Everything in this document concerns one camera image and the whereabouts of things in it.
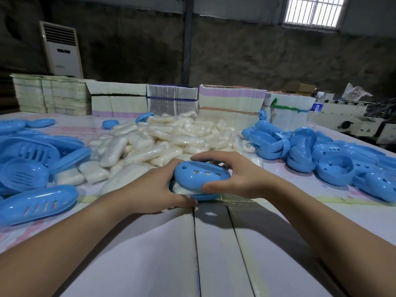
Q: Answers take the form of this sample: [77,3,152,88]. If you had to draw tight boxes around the person's right forearm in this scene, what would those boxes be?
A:
[263,179,396,297]

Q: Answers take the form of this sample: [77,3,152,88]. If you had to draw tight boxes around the person's left hand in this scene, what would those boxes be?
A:
[102,157,198,214]

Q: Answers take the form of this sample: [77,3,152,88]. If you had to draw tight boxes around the white sheet stack, green mark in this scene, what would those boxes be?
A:
[263,91,316,130]

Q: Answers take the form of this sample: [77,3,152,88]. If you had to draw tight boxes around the pile of white soaps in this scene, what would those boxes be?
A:
[52,111,264,195]

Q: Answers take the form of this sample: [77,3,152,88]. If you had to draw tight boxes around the barred window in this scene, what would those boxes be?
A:
[281,0,350,30]

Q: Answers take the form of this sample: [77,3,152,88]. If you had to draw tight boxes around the dark metal pillar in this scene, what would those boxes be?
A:
[181,0,195,87]

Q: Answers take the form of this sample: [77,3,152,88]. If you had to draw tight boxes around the person's left forearm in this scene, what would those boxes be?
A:
[0,194,130,297]

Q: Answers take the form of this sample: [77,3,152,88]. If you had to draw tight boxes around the clear water bottle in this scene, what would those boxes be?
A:
[309,92,325,123]

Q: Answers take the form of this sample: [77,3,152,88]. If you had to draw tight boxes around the person's right hand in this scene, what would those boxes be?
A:
[190,151,279,200]

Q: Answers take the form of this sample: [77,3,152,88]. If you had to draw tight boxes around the brown cardboard box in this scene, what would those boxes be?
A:
[284,82,318,97]

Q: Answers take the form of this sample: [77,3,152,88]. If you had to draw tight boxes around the row of stacked flat cartons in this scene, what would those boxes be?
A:
[86,79,149,118]

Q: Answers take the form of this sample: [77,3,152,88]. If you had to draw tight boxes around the pile of blue slotted lids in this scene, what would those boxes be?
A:
[0,118,92,226]

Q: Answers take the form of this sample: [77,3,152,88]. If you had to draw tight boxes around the clear plastic bag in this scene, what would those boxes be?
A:
[216,194,257,204]

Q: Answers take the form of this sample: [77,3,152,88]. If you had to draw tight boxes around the blue soap box being assembled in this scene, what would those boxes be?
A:
[174,160,232,195]

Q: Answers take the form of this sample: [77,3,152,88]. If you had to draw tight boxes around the pile of blue plastic lids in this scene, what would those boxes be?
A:
[241,120,396,203]

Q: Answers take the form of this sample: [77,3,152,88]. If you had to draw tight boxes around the white standing air conditioner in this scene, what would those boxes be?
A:
[38,21,84,79]

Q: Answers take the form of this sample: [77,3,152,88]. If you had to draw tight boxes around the white carton stack, pink stripe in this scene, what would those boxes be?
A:
[198,84,267,123]

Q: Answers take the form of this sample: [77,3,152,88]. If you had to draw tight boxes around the stack of greenish paper sheets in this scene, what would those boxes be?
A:
[11,74,92,116]

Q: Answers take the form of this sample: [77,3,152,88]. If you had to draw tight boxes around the blue slotted plastic base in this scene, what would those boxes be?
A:
[169,181,222,202]

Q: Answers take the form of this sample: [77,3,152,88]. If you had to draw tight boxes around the silver sheet bundle, blue band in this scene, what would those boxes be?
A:
[146,84,199,116]

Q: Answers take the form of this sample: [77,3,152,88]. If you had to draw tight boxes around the stacks of brown cardboard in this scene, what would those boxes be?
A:
[0,68,14,115]

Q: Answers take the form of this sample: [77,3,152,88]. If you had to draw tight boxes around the white plastic bag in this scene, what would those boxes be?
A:
[342,82,373,102]

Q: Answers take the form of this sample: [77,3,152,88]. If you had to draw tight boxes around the white workshop machine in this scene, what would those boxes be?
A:
[311,99,396,146]

